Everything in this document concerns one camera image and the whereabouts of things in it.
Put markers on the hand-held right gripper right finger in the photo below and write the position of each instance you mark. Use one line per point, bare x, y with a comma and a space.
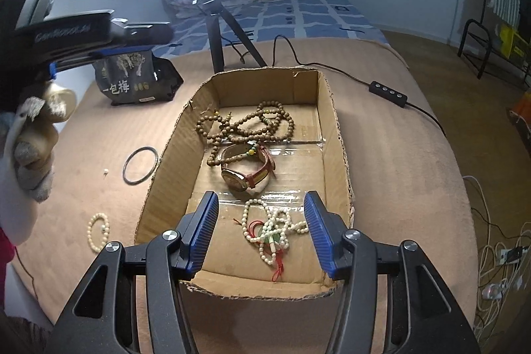
319, 238

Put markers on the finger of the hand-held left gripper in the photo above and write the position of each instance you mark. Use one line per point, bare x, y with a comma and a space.
143, 34

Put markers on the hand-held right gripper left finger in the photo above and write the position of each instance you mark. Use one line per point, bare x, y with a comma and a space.
203, 238

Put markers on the cardboard box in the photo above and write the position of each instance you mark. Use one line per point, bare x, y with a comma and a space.
300, 171

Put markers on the person's left hand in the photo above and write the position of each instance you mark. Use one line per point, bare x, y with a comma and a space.
29, 155

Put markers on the black snack bag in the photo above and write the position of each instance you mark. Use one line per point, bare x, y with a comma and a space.
124, 84

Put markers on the black tripod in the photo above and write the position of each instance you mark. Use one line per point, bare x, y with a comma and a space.
214, 43

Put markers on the blue patterned bed sheet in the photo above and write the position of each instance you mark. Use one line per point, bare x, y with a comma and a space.
315, 14

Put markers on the white power strip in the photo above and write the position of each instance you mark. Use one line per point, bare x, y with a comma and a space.
512, 254

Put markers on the black metal rack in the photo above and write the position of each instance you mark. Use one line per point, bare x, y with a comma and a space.
466, 34

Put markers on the yellow box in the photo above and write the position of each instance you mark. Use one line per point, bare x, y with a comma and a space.
511, 41

